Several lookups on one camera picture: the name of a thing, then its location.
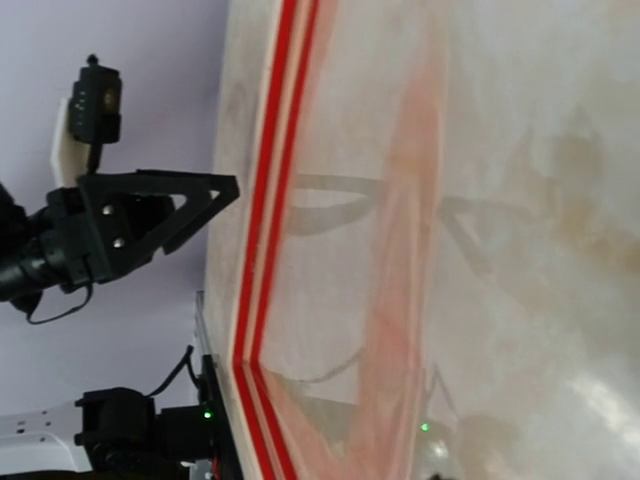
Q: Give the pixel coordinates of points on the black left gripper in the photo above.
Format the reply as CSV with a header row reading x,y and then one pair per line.
x,y
113,224

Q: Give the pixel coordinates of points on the clear acrylic sheet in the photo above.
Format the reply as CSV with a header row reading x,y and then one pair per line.
x,y
458,286

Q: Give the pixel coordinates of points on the red wooden picture frame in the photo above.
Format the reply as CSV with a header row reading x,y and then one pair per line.
x,y
265,240

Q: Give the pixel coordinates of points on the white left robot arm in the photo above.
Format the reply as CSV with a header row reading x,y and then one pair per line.
x,y
104,362

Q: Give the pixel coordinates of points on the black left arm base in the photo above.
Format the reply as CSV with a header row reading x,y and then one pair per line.
x,y
199,432

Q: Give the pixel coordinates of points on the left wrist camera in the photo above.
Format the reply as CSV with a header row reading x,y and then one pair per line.
x,y
86,121

